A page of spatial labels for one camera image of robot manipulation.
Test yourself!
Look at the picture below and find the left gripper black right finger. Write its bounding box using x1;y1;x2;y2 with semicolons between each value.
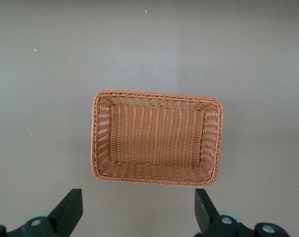
194;188;289;237

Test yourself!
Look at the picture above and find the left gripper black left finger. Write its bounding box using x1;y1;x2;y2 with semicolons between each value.
0;188;84;237

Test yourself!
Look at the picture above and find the orange-brown wicker basket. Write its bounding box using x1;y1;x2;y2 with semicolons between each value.
90;89;224;188

